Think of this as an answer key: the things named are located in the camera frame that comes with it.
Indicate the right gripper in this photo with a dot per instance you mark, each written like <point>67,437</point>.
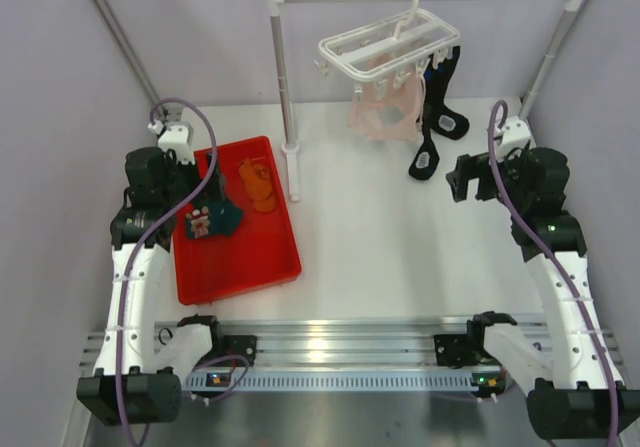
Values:
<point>471,167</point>

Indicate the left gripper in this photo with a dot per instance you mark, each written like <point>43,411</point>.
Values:
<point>212,187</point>

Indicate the pink sock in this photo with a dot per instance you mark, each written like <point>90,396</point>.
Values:
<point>397,115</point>

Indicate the white clip sock hanger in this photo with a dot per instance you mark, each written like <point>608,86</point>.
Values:
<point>386,53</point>

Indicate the green christmas sock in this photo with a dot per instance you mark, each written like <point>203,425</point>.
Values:
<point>198,223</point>

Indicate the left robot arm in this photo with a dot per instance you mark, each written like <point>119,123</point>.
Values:
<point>133,381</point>

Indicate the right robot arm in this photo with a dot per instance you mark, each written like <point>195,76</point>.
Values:
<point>576,392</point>

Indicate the orange sock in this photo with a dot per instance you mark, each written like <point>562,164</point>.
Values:
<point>258,185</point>

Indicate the red plastic tray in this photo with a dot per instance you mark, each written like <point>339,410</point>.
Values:
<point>262,252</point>

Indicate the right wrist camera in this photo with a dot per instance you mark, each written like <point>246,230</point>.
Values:
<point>513,134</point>

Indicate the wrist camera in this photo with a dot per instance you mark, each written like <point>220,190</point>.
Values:
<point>176,137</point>
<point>513,134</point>

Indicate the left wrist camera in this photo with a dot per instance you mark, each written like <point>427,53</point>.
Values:
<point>176,137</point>

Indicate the perforated cable duct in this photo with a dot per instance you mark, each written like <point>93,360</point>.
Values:
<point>218,381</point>

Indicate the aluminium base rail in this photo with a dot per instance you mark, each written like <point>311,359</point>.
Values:
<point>324,345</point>

